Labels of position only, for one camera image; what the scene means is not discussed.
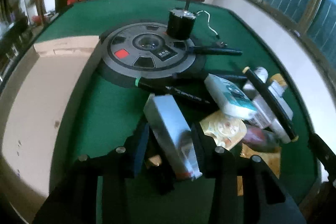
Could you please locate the clear red-label bottle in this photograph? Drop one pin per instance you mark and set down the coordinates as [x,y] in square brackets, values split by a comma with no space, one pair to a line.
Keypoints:
[261,140]

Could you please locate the black cylindrical motor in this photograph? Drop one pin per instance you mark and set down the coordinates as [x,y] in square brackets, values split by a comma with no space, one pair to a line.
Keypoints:
[181,22]

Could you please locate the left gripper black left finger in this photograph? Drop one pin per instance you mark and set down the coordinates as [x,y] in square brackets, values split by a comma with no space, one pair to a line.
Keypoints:
[141,144]

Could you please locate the teal cartoon tissue pack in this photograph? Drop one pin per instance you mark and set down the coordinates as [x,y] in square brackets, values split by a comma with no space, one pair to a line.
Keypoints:
[230,99]

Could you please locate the flat cardboard tray box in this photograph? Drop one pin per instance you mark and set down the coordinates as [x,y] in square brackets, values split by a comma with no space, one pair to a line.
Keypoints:
[38,106]

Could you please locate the black pen green band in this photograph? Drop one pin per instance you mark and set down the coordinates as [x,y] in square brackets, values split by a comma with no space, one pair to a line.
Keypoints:
[164,90]

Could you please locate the cream round-dial compact case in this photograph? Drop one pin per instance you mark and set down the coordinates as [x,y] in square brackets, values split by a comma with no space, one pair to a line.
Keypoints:
[226,131]

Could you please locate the black pen blue band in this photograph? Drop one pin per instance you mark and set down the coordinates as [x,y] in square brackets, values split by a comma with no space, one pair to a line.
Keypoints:
[207,50]

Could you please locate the white pill bottle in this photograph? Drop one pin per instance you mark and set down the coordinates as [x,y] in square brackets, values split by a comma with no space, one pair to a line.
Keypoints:
[249,87]

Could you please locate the black stick gold ends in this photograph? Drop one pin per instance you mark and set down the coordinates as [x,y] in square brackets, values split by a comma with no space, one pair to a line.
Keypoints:
[272,103]

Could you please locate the white medicine box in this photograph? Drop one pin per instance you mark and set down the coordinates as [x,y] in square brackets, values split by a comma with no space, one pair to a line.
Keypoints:
[265,118]

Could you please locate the silver red-ended carton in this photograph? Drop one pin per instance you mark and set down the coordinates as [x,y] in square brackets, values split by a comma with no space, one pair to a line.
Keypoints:
[173,135]

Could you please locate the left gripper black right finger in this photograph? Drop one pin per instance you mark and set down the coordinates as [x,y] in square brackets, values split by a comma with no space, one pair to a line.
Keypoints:
[204,147]

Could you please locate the grey round weight plate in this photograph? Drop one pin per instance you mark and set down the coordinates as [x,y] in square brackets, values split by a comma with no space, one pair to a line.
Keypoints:
[143,49]

